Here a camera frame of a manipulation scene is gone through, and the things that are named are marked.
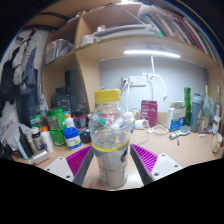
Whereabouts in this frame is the hanging dark blue garment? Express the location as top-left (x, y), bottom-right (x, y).
top-left (19, 48), bottom-right (42, 126)

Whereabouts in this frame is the small white round charger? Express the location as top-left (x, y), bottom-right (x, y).
top-left (134, 119), bottom-right (150, 131)

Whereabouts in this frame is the blue and white box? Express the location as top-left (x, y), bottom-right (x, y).
top-left (165, 101), bottom-right (187, 133)

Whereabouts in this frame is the clear bottle with yellow cap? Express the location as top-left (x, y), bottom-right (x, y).
top-left (88, 88), bottom-right (132, 190)

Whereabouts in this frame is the cream mug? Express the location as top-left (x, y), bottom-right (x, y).
top-left (211, 132), bottom-right (224, 154)

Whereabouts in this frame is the light blue hairbrush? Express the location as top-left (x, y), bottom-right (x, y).
top-left (168, 125), bottom-right (191, 141)

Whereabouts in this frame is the white bottle with orange cap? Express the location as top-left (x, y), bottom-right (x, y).
top-left (64, 113), bottom-right (76, 129)
top-left (40, 125), bottom-right (55, 154)

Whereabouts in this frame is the brown spread jar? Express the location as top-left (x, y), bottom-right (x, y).
top-left (212, 115), bottom-right (222, 134)

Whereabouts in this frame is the pink carton box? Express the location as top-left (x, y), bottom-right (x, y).
top-left (140, 99), bottom-right (158, 128)

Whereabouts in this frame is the silver can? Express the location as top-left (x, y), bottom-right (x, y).
top-left (27, 149), bottom-right (50, 166)

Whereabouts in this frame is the green lidded jar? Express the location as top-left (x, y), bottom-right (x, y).
top-left (45, 108), bottom-right (67, 132)
top-left (49, 129), bottom-right (67, 147)

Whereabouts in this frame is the white bottle with dark label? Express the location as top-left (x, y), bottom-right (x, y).
top-left (30, 126), bottom-right (46, 151)

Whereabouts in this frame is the black box appliance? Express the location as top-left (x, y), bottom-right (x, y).
top-left (51, 87), bottom-right (73, 113)

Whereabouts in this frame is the white bottle with blue lid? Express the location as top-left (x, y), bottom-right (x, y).
top-left (62, 126), bottom-right (83, 151)

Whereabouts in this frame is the blue and white tube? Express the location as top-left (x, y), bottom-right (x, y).
top-left (13, 134), bottom-right (29, 160)

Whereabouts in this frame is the hanging white garment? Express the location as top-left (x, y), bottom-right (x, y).
top-left (12, 32), bottom-right (38, 86)

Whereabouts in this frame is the black tube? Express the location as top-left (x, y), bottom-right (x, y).
top-left (18, 126), bottom-right (35, 158)

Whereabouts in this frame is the blue bottle with yellow cap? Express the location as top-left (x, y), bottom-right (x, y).
top-left (203, 84), bottom-right (212, 131)

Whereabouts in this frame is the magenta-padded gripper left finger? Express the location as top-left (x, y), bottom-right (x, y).
top-left (44, 144), bottom-right (96, 187)

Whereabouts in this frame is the green glass bottle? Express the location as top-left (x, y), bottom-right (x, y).
top-left (183, 87), bottom-right (192, 126)

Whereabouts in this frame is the clear glass bottle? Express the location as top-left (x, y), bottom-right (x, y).
top-left (214, 85), bottom-right (223, 118)

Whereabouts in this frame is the wooden shelf unit with books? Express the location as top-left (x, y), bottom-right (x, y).
top-left (39, 0), bottom-right (224, 114)

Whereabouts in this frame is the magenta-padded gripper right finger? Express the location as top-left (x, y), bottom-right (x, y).
top-left (129, 143), bottom-right (184, 186)

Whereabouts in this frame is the hanging black garment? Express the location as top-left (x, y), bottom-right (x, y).
top-left (0, 58), bottom-right (18, 108)

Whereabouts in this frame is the white wall power outlet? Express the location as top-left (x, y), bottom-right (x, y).
top-left (128, 75), bottom-right (148, 88)

